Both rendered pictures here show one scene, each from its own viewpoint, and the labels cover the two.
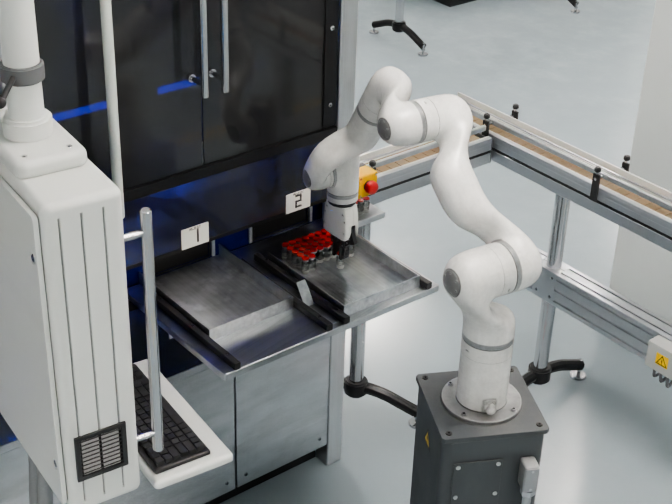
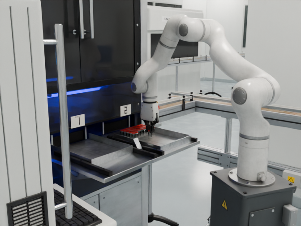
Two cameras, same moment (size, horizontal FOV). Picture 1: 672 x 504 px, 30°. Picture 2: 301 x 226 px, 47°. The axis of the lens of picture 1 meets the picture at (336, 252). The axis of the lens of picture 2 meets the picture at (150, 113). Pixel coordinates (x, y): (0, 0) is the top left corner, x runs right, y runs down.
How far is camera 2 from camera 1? 1.67 m
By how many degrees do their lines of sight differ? 19
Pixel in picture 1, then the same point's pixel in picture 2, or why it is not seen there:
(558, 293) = (232, 162)
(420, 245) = (156, 169)
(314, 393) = (135, 215)
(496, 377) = (264, 157)
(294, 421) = not seen: outside the picture
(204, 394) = not seen: hidden behind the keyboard
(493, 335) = (262, 129)
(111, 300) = (34, 88)
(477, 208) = (241, 61)
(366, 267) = (162, 137)
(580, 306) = not seen: hidden behind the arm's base
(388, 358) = (156, 208)
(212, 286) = (88, 148)
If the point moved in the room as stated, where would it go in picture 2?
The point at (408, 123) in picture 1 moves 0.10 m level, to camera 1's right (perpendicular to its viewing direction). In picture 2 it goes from (196, 24) to (219, 24)
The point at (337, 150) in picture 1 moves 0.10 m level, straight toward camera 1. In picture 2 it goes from (149, 67) to (152, 69)
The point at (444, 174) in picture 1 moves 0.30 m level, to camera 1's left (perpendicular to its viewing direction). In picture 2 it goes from (220, 47) to (148, 47)
